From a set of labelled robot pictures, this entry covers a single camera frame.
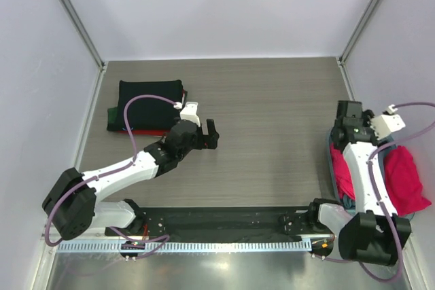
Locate black t shirt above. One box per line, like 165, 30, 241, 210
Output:
107, 79, 185, 135

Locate pink t shirt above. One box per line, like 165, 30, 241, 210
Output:
384, 146, 432, 216
330, 144, 355, 200

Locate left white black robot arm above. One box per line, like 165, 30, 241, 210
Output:
42, 119, 220, 241

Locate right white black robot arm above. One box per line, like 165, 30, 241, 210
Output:
306, 101, 411, 266

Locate grey blue t shirt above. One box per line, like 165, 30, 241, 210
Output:
327, 136, 397, 212

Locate blue plastic basket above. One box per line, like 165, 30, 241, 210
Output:
327, 137, 427, 220

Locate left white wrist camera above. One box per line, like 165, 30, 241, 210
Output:
173, 102, 201, 126

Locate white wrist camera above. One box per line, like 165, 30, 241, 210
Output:
173, 102, 201, 126
369, 105, 406, 140

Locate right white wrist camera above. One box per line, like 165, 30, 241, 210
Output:
369, 105, 406, 140

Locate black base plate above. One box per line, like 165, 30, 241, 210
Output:
121, 206, 334, 243

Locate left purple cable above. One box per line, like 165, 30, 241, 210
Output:
44, 94, 181, 259

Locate slotted white cable duct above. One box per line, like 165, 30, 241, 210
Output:
57, 238, 312, 254

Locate right aluminium frame post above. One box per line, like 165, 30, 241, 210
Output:
337, 0, 382, 67

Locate aluminium frame post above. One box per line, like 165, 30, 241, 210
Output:
337, 0, 382, 67
59, 0, 105, 70

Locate left aluminium frame post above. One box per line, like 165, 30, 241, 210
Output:
59, 0, 105, 70

